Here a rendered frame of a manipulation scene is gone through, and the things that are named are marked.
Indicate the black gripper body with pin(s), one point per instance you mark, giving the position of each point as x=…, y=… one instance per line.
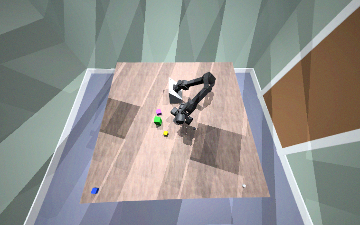
x=188, y=119

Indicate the blue cube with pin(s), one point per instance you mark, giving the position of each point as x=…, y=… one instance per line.
x=94, y=190

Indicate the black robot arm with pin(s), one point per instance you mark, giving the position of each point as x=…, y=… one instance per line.
x=207, y=79

